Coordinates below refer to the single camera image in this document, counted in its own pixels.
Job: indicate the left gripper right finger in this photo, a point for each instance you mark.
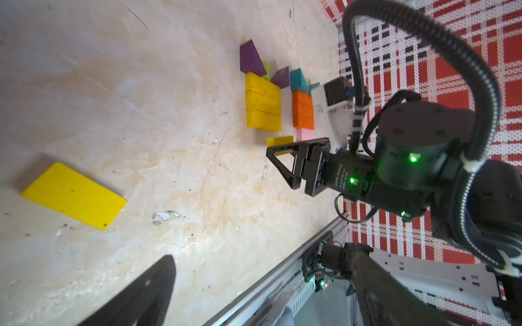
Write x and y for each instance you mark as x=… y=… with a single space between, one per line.
x=385 y=301

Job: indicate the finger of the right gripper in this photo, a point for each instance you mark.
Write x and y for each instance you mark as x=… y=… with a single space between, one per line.
x=292 y=177
x=293 y=148

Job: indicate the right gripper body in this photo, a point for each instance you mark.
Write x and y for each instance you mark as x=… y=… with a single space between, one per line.
x=351 y=174

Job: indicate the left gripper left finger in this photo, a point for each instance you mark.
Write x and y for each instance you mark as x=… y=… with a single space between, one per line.
x=143 y=302

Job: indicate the yellow short block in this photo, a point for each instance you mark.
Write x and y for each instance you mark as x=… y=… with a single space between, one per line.
x=279 y=141

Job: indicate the pink block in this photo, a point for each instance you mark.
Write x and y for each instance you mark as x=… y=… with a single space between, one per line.
x=303 y=134

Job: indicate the orange block top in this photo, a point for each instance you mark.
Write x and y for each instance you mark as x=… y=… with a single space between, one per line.
x=302 y=98

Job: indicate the orange block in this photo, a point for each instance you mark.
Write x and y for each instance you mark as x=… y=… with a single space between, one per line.
x=303 y=110
x=305 y=122
x=302 y=98

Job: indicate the yellow long block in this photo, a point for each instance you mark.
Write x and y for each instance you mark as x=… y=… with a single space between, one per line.
x=262 y=86
x=262 y=120
x=257 y=101

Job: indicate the purple triangle block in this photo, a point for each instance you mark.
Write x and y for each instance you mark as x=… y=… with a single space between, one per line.
x=282 y=78
x=250 y=60

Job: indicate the teal triangle block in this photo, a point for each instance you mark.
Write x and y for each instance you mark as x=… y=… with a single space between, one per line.
x=298 y=81
x=312 y=87

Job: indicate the green cylinder block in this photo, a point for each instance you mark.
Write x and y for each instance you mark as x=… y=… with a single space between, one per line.
x=267 y=67

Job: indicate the yellow small block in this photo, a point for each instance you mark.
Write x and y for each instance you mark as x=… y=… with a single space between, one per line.
x=65 y=191

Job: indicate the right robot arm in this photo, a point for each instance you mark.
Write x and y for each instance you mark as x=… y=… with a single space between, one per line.
x=414 y=156

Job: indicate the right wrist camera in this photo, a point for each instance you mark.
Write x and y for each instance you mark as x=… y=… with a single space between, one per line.
x=335 y=100

